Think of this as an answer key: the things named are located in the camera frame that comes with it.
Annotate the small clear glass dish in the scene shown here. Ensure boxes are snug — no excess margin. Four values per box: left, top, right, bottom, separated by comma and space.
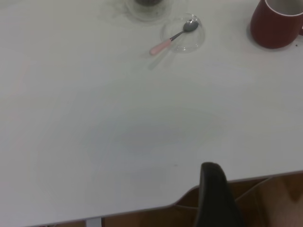
160, 13, 206, 54

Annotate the pink handled metal spoon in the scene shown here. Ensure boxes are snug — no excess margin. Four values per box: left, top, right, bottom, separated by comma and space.
149, 20, 199, 56

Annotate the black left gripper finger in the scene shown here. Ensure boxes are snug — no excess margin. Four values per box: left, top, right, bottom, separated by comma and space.
194, 162, 246, 227

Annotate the red ceramic mug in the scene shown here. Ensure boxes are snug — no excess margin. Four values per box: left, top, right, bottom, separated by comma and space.
250, 0, 303, 50

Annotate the clear glass handled cup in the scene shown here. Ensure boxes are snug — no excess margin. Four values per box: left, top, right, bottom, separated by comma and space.
124, 0, 172, 23

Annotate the white table leg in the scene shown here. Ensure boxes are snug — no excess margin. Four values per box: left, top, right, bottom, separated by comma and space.
86, 218, 103, 227

